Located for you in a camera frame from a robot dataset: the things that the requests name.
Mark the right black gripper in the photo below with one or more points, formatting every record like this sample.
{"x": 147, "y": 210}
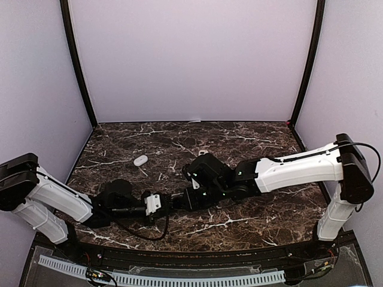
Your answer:
{"x": 191, "y": 204}

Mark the white slotted cable duct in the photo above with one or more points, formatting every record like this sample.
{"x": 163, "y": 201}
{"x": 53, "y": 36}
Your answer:
{"x": 145, "y": 276}

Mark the white oval charging case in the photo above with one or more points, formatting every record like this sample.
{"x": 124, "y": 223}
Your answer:
{"x": 139, "y": 161}

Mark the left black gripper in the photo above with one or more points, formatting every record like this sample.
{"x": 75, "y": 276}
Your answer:
{"x": 157, "y": 213}

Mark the right black frame post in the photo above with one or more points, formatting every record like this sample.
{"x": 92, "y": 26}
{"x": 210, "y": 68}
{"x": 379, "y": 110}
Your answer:
{"x": 315, "y": 37}

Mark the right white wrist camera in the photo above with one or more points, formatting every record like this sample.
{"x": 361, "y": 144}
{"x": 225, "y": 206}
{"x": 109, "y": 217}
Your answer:
{"x": 195, "y": 184}

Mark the black front table rail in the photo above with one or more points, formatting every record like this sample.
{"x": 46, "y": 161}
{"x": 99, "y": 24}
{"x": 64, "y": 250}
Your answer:
{"x": 104, "y": 256}

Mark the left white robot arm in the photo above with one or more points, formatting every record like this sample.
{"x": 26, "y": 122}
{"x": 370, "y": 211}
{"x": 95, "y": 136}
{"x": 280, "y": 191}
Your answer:
{"x": 28, "y": 190}

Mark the beige gold-rimmed charging case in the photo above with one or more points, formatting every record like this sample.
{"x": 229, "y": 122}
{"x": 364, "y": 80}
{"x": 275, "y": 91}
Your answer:
{"x": 203, "y": 152}

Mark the black frame post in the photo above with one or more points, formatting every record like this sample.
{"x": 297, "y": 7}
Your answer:
{"x": 75, "y": 59}
{"x": 315, "y": 37}

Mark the left black frame post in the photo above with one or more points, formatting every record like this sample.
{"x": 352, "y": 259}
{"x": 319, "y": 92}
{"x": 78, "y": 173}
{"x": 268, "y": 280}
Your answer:
{"x": 75, "y": 59}

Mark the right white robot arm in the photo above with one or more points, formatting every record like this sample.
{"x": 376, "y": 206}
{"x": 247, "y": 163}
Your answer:
{"x": 341, "y": 161}

